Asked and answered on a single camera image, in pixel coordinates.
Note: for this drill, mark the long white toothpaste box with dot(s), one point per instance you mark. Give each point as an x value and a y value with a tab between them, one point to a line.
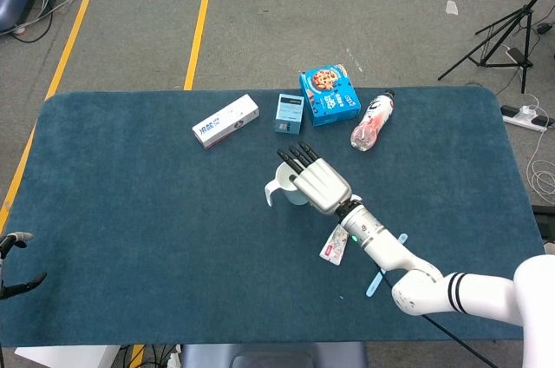
225	121

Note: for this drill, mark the white power strip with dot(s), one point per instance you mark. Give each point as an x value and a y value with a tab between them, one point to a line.
520	118

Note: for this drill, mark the small black power adapter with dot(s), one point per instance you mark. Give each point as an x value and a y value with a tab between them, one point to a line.
544	29

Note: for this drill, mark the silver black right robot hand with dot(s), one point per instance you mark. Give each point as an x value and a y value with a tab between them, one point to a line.
323	183

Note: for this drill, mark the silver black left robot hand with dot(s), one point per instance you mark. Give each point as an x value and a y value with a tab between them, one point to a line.
17	287

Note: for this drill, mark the black equipment piece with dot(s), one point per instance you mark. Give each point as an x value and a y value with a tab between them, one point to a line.
547	220

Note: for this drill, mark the pink drink bottle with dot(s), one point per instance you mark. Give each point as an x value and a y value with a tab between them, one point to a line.
373	120

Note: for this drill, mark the floral print toothpaste tube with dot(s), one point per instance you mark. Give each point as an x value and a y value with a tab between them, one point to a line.
331	248

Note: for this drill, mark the light blue toothbrush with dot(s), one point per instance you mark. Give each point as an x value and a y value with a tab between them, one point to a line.
374	284

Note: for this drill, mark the small blue carton box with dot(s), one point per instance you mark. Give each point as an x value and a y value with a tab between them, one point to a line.
288	114

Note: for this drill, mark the white flat box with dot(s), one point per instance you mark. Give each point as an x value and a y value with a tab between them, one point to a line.
65	357

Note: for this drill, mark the black tripod stand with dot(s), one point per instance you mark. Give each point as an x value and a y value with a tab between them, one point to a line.
529	38

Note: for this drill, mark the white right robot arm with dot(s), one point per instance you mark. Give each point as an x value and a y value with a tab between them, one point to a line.
390	251

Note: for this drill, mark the white paper scrap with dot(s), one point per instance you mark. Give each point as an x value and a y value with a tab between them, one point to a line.
452	8

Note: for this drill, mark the smartphone on floor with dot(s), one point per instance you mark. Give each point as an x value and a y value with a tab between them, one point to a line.
516	54

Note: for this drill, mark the blue padded seat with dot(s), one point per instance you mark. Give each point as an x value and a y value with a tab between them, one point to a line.
269	355

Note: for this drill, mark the blue felt table mat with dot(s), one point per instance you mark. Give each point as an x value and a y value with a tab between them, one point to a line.
130	212

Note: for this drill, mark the blue cookie box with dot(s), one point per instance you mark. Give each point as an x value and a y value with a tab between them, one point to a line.
329	96

